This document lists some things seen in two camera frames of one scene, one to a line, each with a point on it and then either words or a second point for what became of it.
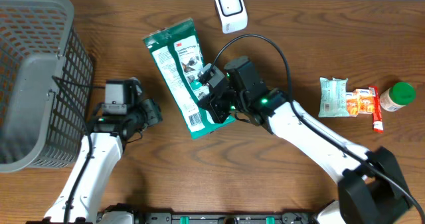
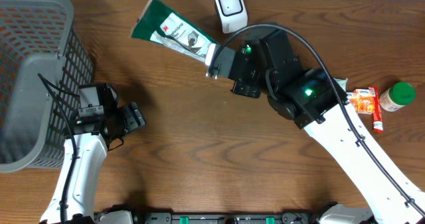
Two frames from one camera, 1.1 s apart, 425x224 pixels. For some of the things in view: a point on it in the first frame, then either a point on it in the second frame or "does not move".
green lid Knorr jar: x=397 y=96 does not move
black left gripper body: x=149 y=113 -> x=131 y=118
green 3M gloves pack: x=175 y=50 -> x=159 y=22
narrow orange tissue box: x=366 y=104 does not move
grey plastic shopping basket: x=46 y=82 does not move
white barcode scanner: x=232 y=8 does not move
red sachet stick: x=376 y=115 does not move
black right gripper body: x=221 y=107 -> x=250 y=82
